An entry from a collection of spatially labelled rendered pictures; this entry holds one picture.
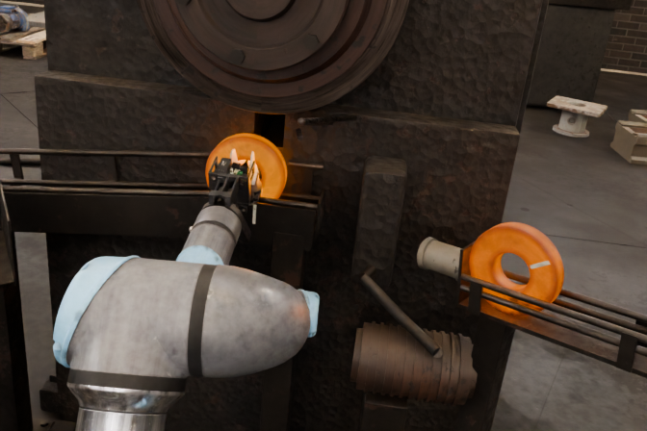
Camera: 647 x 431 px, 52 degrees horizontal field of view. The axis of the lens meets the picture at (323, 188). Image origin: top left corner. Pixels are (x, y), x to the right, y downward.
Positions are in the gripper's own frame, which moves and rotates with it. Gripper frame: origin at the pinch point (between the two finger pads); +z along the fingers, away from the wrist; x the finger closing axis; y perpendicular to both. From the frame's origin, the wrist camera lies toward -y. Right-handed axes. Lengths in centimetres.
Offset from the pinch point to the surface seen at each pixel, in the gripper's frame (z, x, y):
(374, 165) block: -1.3, -24.2, 4.1
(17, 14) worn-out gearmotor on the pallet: 363, 270, -144
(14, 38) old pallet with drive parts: 340, 262, -153
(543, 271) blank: -22, -53, 2
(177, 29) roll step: 0.4, 11.8, 26.1
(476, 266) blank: -16.8, -43.6, -3.5
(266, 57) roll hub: -6.5, -4.9, 26.1
